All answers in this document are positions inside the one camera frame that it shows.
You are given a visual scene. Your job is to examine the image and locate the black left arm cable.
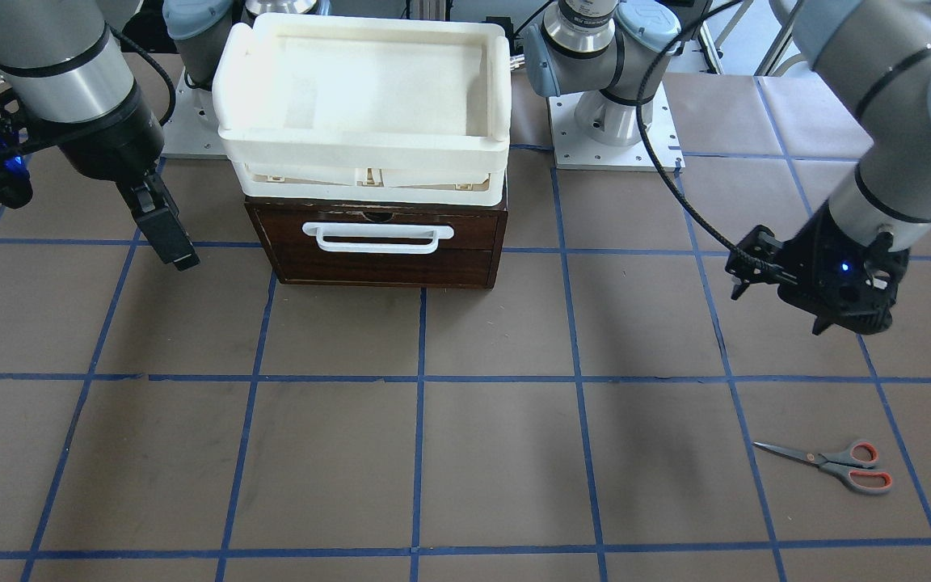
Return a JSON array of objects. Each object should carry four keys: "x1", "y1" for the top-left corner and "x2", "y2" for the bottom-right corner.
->
[{"x1": 634, "y1": 0, "x2": 757, "y2": 259}]

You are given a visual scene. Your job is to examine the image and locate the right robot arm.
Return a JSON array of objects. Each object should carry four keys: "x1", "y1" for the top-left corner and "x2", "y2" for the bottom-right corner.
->
[{"x1": 0, "y1": 1, "x2": 200, "y2": 270}]

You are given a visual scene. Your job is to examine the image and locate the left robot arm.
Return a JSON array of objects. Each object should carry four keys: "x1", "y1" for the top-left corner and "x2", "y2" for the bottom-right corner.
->
[{"x1": 522, "y1": 1, "x2": 931, "y2": 316}]

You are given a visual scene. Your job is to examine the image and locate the wooden drawer with white handle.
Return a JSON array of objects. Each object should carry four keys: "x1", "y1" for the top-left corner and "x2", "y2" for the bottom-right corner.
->
[{"x1": 259, "y1": 213, "x2": 498, "y2": 255}]

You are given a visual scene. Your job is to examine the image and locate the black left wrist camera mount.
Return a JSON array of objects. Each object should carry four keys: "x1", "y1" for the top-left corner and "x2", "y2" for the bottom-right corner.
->
[{"x1": 725, "y1": 222, "x2": 910, "y2": 335}]

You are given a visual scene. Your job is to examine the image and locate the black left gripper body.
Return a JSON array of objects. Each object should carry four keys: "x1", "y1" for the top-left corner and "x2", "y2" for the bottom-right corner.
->
[{"x1": 788, "y1": 202, "x2": 863, "y2": 308}]

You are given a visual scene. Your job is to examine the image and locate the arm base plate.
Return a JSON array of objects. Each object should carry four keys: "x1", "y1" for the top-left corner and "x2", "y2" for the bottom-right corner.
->
[
  {"x1": 548, "y1": 84, "x2": 686, "y2": 172},
  {"x1": 162, "y1": 70, "x2": 226, "y2": 161}
]

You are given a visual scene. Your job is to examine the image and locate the white plastic bin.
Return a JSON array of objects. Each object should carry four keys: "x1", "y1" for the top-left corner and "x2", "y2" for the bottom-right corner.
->
[{"x1": 212, "y1": 14, "x2": 512, "y2": 207}]

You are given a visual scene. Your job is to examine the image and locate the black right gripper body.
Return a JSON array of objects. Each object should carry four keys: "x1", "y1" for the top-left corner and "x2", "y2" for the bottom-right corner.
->
[{"x1": 60, "y1": 82, "x2": 173, "y2": 235}]

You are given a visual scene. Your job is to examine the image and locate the dark wooden drawer cabinet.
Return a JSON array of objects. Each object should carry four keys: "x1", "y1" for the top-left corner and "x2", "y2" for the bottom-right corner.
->
[{"x1": 244, "y1": 196, "x2": 508, "y2": 289}]

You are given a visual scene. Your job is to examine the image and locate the grey orange scissors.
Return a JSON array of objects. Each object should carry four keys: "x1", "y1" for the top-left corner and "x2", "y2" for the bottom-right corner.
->
[{"x1": 752, "y1": 439, "x2": 893, "y2": 495}]

